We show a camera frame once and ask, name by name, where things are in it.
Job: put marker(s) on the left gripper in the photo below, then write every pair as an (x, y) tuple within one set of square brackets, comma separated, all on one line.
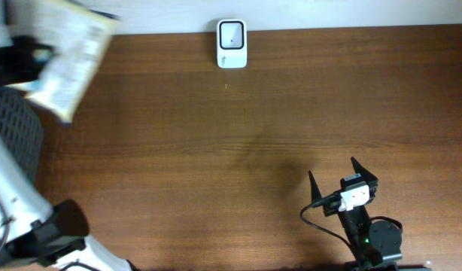
[(24, 48)]

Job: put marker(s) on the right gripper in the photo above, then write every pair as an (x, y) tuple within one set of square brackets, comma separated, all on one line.
[(369, 179)]

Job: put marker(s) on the cream snack bag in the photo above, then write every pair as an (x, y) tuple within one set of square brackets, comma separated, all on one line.
[(79, 37)]

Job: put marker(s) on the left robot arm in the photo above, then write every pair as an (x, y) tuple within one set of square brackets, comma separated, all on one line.
[(32, 230)]

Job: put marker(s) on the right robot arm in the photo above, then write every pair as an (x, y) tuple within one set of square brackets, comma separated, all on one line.
[(375, 242)]

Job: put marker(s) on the white barcode scanner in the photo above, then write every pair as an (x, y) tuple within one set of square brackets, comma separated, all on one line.
[(232, 44)]

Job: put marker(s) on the grey plastic mesh basket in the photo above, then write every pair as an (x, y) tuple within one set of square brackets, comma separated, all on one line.
[(21, 131)]

